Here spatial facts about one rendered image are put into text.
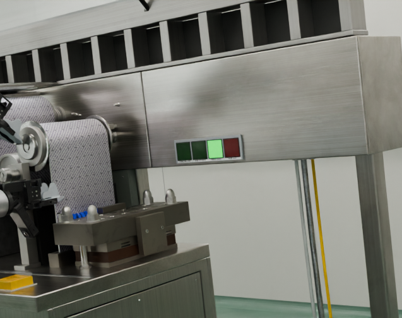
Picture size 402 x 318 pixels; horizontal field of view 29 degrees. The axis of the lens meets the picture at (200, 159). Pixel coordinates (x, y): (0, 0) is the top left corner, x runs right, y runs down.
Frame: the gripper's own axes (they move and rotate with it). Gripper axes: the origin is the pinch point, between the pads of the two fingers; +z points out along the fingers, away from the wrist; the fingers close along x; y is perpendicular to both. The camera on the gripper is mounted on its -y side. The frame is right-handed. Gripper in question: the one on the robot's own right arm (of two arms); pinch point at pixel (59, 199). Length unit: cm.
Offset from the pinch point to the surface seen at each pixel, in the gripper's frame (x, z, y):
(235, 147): -43, 29, 10
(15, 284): -13.4, -28.4, -17.5
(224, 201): 149, 263, -38
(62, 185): -0.2, 1.3, 3.8
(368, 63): -84, 35, 28
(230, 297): 154, 263, -103
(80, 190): -0.2, 8.0, 1.4
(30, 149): 4.3, -4.8, 15.4
